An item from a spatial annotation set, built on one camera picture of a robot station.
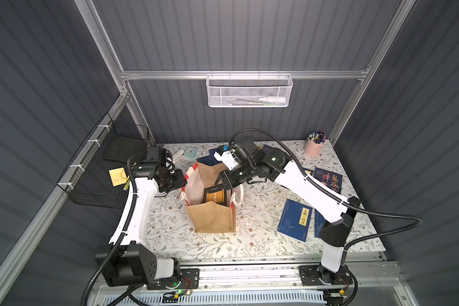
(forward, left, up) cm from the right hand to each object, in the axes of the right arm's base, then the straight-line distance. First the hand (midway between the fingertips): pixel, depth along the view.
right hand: (220, 181), depth 68 cm
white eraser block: (+36, +29, -26) cm, 53 cm away
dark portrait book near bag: (+45, -24, -30) cm, 59 cm away
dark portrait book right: (+21, -57, -29) cm, 67 cm away
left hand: (+5, +16, -8) cm, 19 cm away
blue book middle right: (+27, -47, -29) cm, 61 cm away
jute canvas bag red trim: (-5, +4, -8) cm, 10 cm away
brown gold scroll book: (+9, +4, -24) cm, 26 cm away
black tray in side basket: (+19, +43, -2) cm, 47 cm away
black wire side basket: (0, +48, +1) cm, 48 cm away
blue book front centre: (-2, -33, -29) cm, 44 cm away
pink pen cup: (+38, -49, -23) cm, 66 cm away
